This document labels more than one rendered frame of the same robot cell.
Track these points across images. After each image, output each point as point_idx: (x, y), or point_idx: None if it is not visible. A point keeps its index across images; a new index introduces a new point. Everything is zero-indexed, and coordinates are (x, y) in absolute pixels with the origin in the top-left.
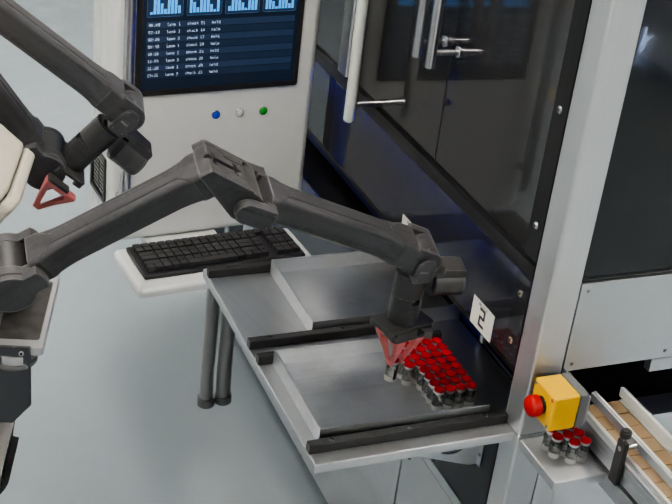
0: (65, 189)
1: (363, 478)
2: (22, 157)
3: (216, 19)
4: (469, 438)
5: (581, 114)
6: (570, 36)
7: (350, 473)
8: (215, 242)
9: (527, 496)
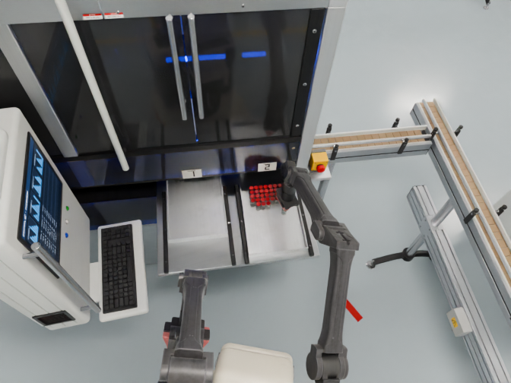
0: (209, 331)
1: None
2: (240, 349)
3: (42, 207)
4: None
5: (324, 79)
6: (306, 56)
7: None
8: (113, 264)
9: None
